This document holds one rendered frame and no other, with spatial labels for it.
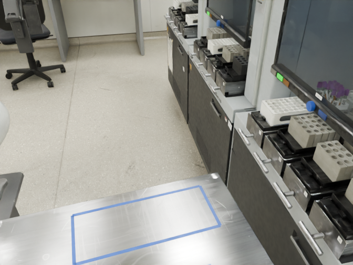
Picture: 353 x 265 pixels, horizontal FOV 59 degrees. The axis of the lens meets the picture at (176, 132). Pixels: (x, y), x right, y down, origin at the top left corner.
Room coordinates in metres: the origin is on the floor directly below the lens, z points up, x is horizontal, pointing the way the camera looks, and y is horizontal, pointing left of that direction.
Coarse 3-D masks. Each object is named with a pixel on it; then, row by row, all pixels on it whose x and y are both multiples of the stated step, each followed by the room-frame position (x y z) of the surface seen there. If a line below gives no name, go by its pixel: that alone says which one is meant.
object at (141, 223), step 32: (128, 192) 0.60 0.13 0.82; (160, 192) 0.59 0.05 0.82; (192, 192) 0.59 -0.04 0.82; (224, 192) 0.59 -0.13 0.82; (0, 224) 0.50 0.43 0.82; (32, 224) 0.49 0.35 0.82; (64, 224) 0.49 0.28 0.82; (96, 224) 0.49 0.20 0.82; (128, 224) 0.49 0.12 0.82; (160, 224) 0.49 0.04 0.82; (192, 224) 0.49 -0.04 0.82; (224, 224) 0.49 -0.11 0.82; (0, 256) 0.41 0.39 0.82; (32, 256) 0.41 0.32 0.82; (64, 256) 0.41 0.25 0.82; (96, 256) 0.41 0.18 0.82; (128, 256) 0.40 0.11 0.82; (160, 256) 0.40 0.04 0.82; (192, 256) 0.40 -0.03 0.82; (224, 256) 0.40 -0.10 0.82; (256, 256) 0.40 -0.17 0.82
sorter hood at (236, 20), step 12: (216, 0) 1.72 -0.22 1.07; (228, 0) 1.55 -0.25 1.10; (240, 0) 1.41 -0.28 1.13; (252, 0) 1.29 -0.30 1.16; (216, 12) 1.71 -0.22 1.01; (228, 12) 1.54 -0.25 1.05; (240, 12) 1.39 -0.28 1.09; (228, 24) 1.52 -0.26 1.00; (240, 24) 1.38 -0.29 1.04; (240, 36) 1.35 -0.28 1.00
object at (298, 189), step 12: (288, 168) 0.71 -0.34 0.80; (300, 168) 0.69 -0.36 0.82; (288, 180) 0.69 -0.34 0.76; (300, 180) 0.65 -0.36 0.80; (312, 180) 0.64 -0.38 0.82; (288, 192) 0.65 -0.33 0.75; (300, 192) 0.63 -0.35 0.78; (312, 192) 0.60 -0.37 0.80; (324, 192) 0.60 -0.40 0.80; (288, 204) 0.61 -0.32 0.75; (300, 204) 0.61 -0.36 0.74; (312, 204) 0.59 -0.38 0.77
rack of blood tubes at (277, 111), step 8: (264, 104) 0.98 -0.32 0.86; (272, 104) 0.98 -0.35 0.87; (280, 104) 0.98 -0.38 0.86; (288, 104) 0.98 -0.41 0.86; (296, 104) 0.99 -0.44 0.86; (304, 104) 0.98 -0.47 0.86; (264, 112) 0.97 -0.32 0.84; (272, 112) 0.93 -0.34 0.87; (280, 112) 0.93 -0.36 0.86; (288, 112) 0.93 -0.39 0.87; (296, 112) 0.93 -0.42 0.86; (304, 112) 0.94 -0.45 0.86; (312, 112) 0.94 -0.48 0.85; (272, 120) 0.92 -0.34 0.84; (280, 120) 0.96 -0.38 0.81; (288, 120) 0.93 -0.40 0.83
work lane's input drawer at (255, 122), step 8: (256, 112) 1.01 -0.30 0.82; (248, 120) 1.01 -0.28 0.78; (256, 120) 0.96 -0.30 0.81; (264, 120) 0.95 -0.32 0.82; (240, 128) 0.99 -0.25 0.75; (248, 128) 1.00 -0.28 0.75; (256, 128) 0.94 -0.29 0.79; (264, 128) 0.90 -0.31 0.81; (272, 128) 0.91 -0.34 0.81; (280, 128) 0.91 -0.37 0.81; (248, 136) 0.94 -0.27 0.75; (256, 136) 0.93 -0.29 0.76; (264, 136) 0.89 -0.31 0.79; (248, 144) 0.90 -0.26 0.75
